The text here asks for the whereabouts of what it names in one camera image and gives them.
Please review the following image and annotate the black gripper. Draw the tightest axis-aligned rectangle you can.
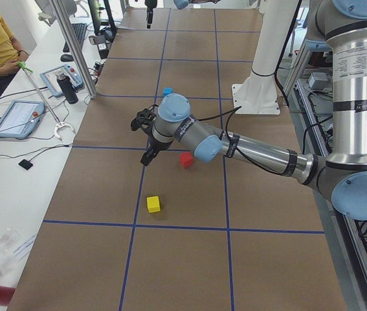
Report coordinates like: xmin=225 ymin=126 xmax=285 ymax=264
xmin=140 ymin=135 xmax=173 ymax=167
xmin=144 ymin=0 xmax=157 ymax=29

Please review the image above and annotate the red foam block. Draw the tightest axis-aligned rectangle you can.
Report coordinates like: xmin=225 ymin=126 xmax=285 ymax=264
xmin=179 ymin=152 xmax=194 ymax=168

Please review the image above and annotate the yellow foam block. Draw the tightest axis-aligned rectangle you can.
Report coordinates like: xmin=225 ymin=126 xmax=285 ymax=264
xmin=146 ymin=196 xmax=161 ymax=213

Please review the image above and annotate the blue foam block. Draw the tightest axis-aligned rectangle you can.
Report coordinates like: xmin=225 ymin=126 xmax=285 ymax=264
xmin=162 ymin=87 xmax=173 ymax=97

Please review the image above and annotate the black keyboard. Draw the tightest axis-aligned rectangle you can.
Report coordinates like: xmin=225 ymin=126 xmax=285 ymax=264
xmin=71 ymin=23 xmax=87 ymax=50

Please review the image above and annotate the brown paper table cover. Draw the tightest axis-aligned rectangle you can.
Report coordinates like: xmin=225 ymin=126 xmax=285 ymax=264
xmin=9 ymin=9 xmax=347 ymax=310

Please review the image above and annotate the grabber reaching tool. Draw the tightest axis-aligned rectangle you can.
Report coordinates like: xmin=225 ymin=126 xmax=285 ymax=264
xmin=17 ymin=61 xmax=76 ymax=140

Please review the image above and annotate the black computer mouse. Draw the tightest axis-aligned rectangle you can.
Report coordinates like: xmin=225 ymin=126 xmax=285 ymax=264
xmin=60 ymin=54 xmax=74 ymax=62

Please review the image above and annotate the black water bottle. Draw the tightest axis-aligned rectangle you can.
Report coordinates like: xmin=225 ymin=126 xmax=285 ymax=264
xmin=56 ymin=70 xmax=78 ymax=104

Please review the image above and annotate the far teach pendant tablet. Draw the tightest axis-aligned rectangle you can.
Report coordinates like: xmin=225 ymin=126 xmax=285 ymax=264
xmin=39 ymin=64 xmax=83 ymax=98

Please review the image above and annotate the teach pendant tablet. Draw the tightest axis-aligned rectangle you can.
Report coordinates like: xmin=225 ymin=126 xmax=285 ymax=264
xmin=0 ymin=100 xmax=45 ymax=139
xmin=39 ymin=64 xmax=83 ymax=98

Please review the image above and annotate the small black square pad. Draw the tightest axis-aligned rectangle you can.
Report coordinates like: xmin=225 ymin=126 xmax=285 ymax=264
xmin=18 ymin=159 xmax=34 ymax=170

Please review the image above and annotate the near teach pendant tablet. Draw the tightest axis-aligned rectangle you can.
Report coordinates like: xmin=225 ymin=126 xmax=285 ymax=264
xmin=0 ymin=100 xmax=45 ymax=139

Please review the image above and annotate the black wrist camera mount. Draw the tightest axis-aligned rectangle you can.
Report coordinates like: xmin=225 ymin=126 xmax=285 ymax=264
xmin=131 ymin=104 xmax=157 ymax=133

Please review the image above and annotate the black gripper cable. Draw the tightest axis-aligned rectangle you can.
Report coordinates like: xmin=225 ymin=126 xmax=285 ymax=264
xmin=197 ymin=105 xmax=294 ymax=176

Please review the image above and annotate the aluminium frame post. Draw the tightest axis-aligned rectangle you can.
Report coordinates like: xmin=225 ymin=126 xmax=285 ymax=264
xmin=50 ymin=0 xmax=96 ymax=99

